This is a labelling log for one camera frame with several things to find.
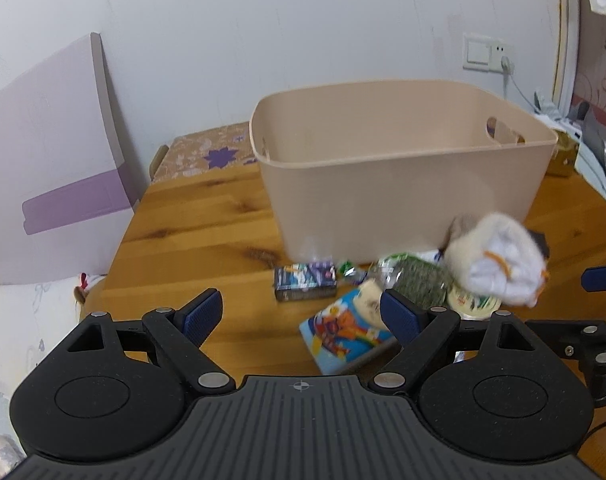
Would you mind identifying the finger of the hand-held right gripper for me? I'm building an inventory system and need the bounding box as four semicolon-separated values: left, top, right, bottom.
581;264;606;294
525;318;606;361

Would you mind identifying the white wall switch socket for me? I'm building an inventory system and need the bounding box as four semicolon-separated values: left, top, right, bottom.
463;32;514;73

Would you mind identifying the white power cable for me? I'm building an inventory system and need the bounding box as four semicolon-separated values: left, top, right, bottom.
503;71;544;112

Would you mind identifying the green seaweed packet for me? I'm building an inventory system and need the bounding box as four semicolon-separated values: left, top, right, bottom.
370;252;454;308

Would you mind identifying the beige plastic storage basket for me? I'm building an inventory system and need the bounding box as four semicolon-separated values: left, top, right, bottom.
249;79;560;266

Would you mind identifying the white printed cloth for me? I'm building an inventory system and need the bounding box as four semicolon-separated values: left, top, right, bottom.
0;274;109;411

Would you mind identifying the blue card box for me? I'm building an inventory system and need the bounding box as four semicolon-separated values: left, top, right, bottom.
274;260;339;302

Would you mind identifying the grey white bedding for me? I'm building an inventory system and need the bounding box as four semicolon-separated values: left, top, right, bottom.
533;90;606;211

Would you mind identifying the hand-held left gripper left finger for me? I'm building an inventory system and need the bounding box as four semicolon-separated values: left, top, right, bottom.
66;287;236;396

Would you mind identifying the white plush toy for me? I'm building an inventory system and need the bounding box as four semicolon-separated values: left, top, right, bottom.
443;212;550;308

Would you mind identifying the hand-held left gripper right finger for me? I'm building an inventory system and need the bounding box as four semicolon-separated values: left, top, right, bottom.
370;288;538;393

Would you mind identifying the gold foil bag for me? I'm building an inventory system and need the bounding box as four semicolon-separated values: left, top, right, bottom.
545;130;581;177

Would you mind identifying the small foil candy wrapper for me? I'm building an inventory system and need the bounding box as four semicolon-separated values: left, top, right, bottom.
335;259;369;283

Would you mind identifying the brown floral table cover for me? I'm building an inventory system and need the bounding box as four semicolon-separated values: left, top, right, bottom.
150;121;256;183

